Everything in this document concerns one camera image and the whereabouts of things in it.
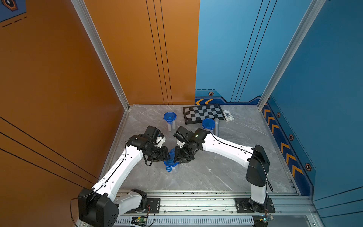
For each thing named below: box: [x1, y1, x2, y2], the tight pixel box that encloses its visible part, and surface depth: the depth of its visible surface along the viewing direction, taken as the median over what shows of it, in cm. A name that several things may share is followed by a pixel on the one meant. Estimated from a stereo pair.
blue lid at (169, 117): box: [163, 111, 177, 124], surface depth 98 cm
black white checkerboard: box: [182, 103, 225, 125], surface depth 114 cm
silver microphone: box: [213, 117, 220, 137], surface depth 107 cm
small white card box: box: [222, 109, 235, 123], surface depth 114 cm
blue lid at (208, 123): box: [201, 118, 216, 131], surface depth 93 cm
